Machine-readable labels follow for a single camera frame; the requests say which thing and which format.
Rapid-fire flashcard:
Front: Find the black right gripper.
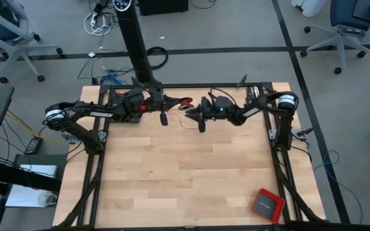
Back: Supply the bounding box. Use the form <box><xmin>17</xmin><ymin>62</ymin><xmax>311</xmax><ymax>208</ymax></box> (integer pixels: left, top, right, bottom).
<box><xmin>184</xmin><ymin>91</ymin><xmax>238</xmax><ymax>134</ymax></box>

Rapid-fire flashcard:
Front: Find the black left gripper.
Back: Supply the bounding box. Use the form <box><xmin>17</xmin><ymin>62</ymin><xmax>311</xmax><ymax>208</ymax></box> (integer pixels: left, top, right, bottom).
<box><xmin>120</xmin><ymin>85</ymin><xmax>192</xmax><ymax>127</ymax></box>

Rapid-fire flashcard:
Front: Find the red cord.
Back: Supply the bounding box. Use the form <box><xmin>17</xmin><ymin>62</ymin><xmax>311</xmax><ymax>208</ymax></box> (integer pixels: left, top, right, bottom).
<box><xmin>168</xmin><ymin>98</ymin><xmax>199</xmax><ymax>131</ymax></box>

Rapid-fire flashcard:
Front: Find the black tower fan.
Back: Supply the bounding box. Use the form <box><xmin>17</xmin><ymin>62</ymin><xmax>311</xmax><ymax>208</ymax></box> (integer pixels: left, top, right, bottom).
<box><xmin>112</xmin><ymin>0</ymin><xmax>161</xmax><ymax>86</ymax></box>

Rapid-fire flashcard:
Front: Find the black cabinet box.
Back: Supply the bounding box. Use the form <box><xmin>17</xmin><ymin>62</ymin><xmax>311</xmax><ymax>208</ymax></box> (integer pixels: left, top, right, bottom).
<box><xmin>137</xmin><ymin>0</ymin><xmax>189</xmax><ymax>17</ymax></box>

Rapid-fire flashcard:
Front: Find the red and black square box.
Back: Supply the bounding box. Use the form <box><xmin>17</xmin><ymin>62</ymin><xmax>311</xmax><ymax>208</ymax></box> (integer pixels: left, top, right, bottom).
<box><xmin>251</xmin><ymin>187</ymin><xmax>286</xmax><ymax>225</ymax></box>

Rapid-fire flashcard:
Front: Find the black power adapter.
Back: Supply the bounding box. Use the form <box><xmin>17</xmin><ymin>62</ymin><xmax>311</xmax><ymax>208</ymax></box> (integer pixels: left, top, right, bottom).
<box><xmin>23</xmin><ymin>137</ymin><xmax>44</xmax><ymax>156</ymax></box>

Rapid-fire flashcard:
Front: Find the white flat box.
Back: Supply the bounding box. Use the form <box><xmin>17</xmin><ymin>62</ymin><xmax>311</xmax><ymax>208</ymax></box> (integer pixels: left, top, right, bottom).
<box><xmin>4</xmin><ymin>163</ymin><xmax>60</xmax><ymax>209</ymax></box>

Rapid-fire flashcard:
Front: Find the white floor object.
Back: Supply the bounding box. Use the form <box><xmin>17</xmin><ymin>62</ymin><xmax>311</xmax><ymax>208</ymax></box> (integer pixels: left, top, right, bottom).
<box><xmin>289</xmin><ymin>0</ymin><xmax>328</xmax><ymax>18</ymax></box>

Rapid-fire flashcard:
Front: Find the clear plastic cup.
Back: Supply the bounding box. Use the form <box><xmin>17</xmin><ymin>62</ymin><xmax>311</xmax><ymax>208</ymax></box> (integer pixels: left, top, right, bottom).
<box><xmin>37</xmin><ymin>191</ymin><xmax>58</xmax><ymax>207</ymax></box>

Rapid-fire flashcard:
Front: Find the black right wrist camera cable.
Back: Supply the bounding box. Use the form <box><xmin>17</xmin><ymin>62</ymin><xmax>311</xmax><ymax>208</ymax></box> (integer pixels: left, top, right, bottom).
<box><xmin>207</xmin><ymin>87</ymin><xmax>237</xmax><ymax>105</ymax></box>

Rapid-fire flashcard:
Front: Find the black angled frame strut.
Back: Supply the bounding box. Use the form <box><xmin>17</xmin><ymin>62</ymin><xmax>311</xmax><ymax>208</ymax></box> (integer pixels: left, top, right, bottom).
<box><xmin>130</xmin><ymin>76</ymin><xmax>145</xmax><ymax>89</ymax></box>
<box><xmin>236</xmin><ymin>73</ymin><xmax>249</xmax><ymax>89</ymax></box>

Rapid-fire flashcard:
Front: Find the black coiled floor cable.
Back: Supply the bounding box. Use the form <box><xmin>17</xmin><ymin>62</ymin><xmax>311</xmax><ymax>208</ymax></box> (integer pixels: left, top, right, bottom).
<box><xmin>146</xmin><ymin>46</ymin><xmax>170</xmax><ymax>71</ymax></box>

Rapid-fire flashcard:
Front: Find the blue floor cable bundle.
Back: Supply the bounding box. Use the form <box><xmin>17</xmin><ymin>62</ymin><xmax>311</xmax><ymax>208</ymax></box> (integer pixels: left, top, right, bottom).
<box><xmin>98</xmin><ymin>73</ymin><xmax>128</xmax><ymax>87</ymax></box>

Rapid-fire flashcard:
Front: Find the white power strip with cables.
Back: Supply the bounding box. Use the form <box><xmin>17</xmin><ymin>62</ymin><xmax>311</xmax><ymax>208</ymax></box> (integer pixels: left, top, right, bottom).
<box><xmin>83</xmin><ymin>8</ymin><xmax>114</xmax><ymax>37</ymax></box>

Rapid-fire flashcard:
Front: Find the yellow floor cable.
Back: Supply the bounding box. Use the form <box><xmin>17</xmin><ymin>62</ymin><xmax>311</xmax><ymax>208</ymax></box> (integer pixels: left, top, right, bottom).
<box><xmin>4</xmin><ymin>110</ymin><xmax>72</xmax><ymax>146</ymax></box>

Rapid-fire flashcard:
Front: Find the long blue floor cable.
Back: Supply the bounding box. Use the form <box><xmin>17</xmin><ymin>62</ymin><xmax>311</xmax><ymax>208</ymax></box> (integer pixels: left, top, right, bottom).
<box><xmin>312</xmin><ymin>148</ymin><xmax>365</xmax><ymax>225</ymax></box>

